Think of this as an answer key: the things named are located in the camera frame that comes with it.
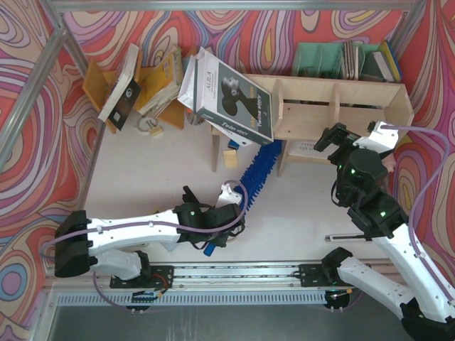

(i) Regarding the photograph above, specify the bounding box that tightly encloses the blue microfiber duster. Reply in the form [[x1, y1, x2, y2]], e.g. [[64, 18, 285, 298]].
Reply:
[[203, 139, 285, 256]]

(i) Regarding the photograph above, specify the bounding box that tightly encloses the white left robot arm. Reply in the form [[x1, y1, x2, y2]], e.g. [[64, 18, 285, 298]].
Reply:
[[54, 203, 245, 281]]

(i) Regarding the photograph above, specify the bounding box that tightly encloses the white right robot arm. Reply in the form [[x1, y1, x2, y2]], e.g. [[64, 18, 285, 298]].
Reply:
[[293, 121, 454, 340]]

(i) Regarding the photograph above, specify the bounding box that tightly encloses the light wooden bookshelf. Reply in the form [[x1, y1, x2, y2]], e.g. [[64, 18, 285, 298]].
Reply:
[[210, 73, 415, 178]]

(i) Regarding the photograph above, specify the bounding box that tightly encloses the black binder clip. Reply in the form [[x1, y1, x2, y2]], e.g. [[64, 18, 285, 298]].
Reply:
[[182, 185, 200, 206]]

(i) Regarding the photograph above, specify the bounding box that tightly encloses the white spiral notebook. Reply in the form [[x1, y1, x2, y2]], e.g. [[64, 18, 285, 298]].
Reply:
[[288, 140, 338, 161]]

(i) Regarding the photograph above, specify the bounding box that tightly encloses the pink eraser figure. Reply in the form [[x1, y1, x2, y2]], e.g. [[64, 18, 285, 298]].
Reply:
[[382, 153, 397, 173]]

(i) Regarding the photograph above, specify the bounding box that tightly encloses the yellow sticky note pad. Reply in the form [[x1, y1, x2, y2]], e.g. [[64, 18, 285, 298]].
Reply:
[[223, 149, 239, 169]]

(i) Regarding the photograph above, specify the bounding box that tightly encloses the teal desk file organizer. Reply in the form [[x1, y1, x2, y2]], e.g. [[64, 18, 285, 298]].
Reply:
[[291, 40, 399, 83]]

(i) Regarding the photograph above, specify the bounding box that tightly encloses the small blue sharpener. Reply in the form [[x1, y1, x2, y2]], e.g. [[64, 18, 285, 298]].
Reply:
[[227, 140, 240, 150]]

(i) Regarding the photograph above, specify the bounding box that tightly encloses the blue and yellow book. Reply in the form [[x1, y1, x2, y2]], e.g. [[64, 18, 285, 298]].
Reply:
[[377, 40, 402, 82]]

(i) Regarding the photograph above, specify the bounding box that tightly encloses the pen cup with pens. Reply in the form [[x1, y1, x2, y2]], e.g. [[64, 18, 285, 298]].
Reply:
[[185, 108, 205, 126]]

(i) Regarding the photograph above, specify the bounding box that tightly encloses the gold binder clip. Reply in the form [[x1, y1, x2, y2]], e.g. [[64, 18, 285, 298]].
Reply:
[[149, 124, 164, 138]]

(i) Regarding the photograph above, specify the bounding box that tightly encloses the large Twins story book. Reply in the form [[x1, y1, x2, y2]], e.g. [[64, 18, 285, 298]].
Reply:
[[177, 48, 274, 145]]

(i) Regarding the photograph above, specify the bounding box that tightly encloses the stack of yellow books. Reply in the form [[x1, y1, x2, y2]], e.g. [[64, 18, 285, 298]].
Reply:
[[136, 45, 183, 118]]

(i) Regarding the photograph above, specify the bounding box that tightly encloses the white and black paperback book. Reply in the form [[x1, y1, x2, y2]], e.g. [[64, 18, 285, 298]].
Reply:
[[98, 43, 141, 131]]

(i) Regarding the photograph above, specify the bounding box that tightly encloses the yellow wooden book rack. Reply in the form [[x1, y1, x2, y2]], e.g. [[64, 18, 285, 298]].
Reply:
[[82, 50, 185, 130]]

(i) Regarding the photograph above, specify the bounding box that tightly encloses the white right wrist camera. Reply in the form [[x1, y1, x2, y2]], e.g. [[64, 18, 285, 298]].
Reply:
[[353, 121, 399, 154]]

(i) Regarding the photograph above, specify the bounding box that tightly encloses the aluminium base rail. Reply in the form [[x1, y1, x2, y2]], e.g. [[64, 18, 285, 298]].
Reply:
[[45, 262, 413, 292]]

